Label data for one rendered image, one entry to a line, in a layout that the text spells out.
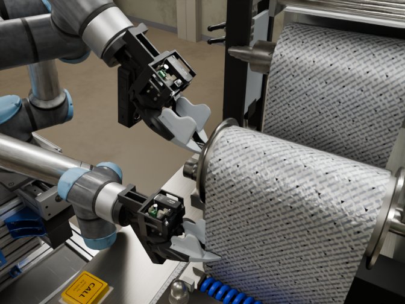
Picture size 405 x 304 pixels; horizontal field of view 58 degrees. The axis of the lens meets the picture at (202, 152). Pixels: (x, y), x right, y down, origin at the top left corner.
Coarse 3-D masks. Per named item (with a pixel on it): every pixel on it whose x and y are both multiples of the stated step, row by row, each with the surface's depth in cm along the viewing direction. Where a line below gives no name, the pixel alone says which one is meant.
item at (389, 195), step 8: (208, 160) 55; (392, 176) 50; (392, 184) 47; (392, 192) 46; (384, 200) 46; (384, 208) 45; (384, 216) 45; (376, 224) 45; (376, 232) 45; (376, 240) 46; (368, 248) 47; (368, 256) 49
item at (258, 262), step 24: (216, 216) 58; (216, 240) 62; (240, 240) 58; (264, 240) 55; (288, 240) 53; (216, 264) 65; (240, 264) 62; (264, 264) 58; (288, 264) 56; (312, 264) 53; (336, 264) 50; (240, 288) 65; (264, 288) 62; (288, 288) 59; (312, 288) 56; (336, 288) 53
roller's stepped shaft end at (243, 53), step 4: (228, 48) 77; (232, 48) 76; (236, 48) 75; (240, 48) 75; (244, 48) 74; (248, 48) 74; (228, 52) 77; (232, 52) 76; (236, 52) 75; (240, 52) 75; (244, 52) 74; (248, 52) 74; (236, 56) 76; (240, 56) 75; (244, 56) 74; (248, 56) 74; (244, 60) 75; (248, 60) 74
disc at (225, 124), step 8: (224, 120) 57; (232, 120) 59; (216, 128) 55; (224, 128) 57; (216, 136) 55; (208, 144) 54; (208, 152) 54; (200, 160) 54; (200, 168) 54; (200, 176) 54; (200, 184) 55; (200, 192) 56; (200, 200) 58
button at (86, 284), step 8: (80, 280) 79; (88, 280) 79; (96, 280) 79; (72, 288) 78; (80, 288) 78; (88, 288) 78; (96, 288) 78; (104, 288) 78; (64, 296) 76; (72, 296) 76; (80, 296) 76; (88, 296) 76; (96, 296) 76
